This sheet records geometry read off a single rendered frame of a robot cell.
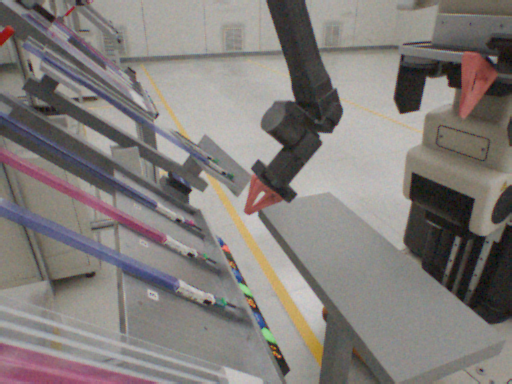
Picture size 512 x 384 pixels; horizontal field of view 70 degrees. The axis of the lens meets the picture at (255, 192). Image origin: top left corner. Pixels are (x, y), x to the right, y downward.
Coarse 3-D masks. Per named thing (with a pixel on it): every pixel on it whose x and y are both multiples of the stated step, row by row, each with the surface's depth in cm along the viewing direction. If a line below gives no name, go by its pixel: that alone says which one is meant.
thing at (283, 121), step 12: (276, 108) 66; (288, 108) 65; (300, 108) 67; (336, 108) 69; (264, 120) 67; (276, 120) 64; (288, 120) 64; (300, 120) 68; (312, 120) 69; (324, 120) 68; (336, 120) 69; (276, 132) 65; (288, 132) 65; (300, 132) 67; (324, 132) 71; (288, 144) 68
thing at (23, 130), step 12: (0, 120) 51; (12, 120) 52; (24, 132) 53; (36, 132) 54; (48, 144) 55; (60, 156) 56; (72, 156) 57; (84, 168) 58; (96, 168) 59; (108, 180) 60; (132, 192) 62; (156, 204) 65
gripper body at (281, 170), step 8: (280, 152) 71; (288, 152) 70; (272, 160) 72; (280, 160) 70; (288, 160) 70; (296, 160) 70; (264, 168) 72; (272, 168) 71; (280, 168) 70; (288, 168) 70; (296, 168) 70; (272, 176) 68; (280, 176) 70; (288, 176) 71; (272, 184) 68; (280, 184) 68; (288, 184) 72; (296, 192) 71
